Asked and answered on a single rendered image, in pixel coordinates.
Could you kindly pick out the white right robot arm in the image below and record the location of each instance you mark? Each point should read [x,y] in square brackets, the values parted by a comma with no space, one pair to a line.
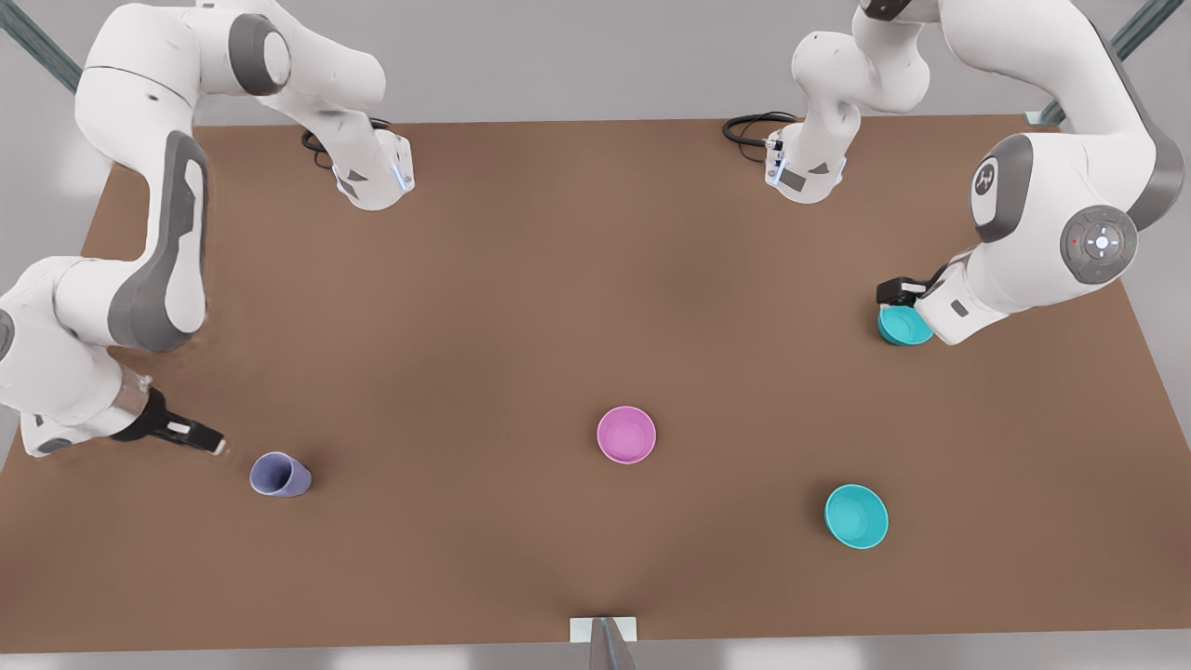
[140,140]

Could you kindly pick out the silver frame post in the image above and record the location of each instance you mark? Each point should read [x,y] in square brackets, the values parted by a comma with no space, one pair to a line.
[607,644]
[37,42]
[1112,46]

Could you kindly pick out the lavender cup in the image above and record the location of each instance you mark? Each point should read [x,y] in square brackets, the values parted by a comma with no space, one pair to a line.
[278,475]

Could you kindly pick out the teal bowl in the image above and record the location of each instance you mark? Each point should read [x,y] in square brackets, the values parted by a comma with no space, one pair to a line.
[856,516]
[901,328]

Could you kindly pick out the pink bowl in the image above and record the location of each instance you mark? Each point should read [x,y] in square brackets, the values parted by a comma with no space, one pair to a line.
[626,435]

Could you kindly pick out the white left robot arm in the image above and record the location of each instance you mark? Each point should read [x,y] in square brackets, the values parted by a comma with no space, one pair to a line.
[1051,214]

